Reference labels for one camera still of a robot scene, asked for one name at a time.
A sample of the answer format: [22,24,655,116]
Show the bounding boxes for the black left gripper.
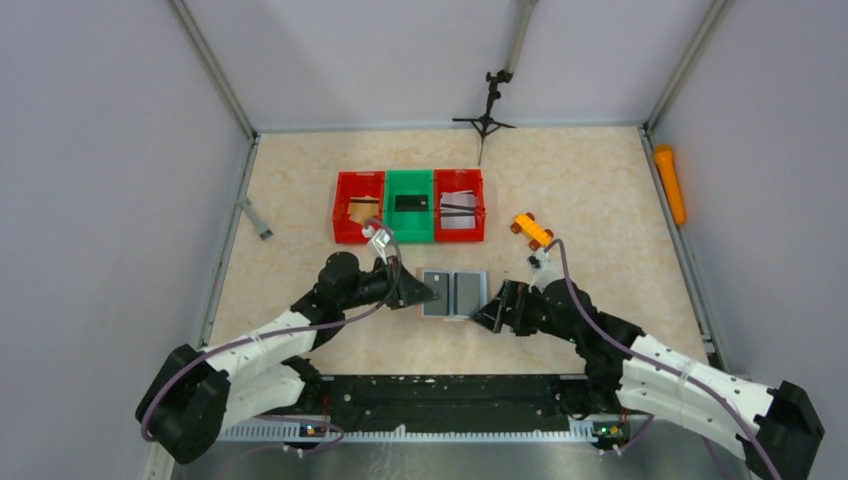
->
[339,254,439,310]

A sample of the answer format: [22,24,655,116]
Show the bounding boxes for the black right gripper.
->
[471,278,580,344]

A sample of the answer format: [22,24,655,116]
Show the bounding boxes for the dark grey card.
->
[422,270,451,318]

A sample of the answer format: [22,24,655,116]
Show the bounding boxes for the gold card with stripe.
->
[348,196,380,209]

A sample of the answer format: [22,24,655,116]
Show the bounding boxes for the grey silver card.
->
[439,191,477,207]

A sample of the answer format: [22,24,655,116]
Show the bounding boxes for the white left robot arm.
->
[135,252,440,464]

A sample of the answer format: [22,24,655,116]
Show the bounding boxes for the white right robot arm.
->
[470,279,824,479]

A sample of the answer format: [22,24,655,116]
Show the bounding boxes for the white card in bin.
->
[440,215,476,230]

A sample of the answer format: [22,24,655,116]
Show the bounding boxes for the black card in green bin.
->
[394,194,429,212]

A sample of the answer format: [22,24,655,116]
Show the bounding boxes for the card with black stripe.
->
[439,203,476,217]

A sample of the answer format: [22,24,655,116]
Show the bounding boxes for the yellow toy brick car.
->
[510,212,555,251]

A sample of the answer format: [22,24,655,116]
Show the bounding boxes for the green plastic bin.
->
[383,170,435,243]

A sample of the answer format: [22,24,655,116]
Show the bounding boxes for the right red plastic bin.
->
[433,169,486,243]

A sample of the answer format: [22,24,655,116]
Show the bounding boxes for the grey small tool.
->
[236,197,273,241]

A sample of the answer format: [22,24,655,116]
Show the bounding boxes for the orange flashlight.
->
[653,144,687,226]

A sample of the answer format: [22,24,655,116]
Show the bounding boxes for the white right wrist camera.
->
[527,249,563,292]

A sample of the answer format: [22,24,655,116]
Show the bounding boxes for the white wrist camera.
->
[527,249,563,292]
[362,225,392,260]

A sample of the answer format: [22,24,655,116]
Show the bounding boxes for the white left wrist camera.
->
[362,225,392,260]

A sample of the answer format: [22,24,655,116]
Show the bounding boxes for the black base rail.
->
[268,374,626,417]

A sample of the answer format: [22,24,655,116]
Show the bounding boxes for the black camera tripod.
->
[451,69,516,166]

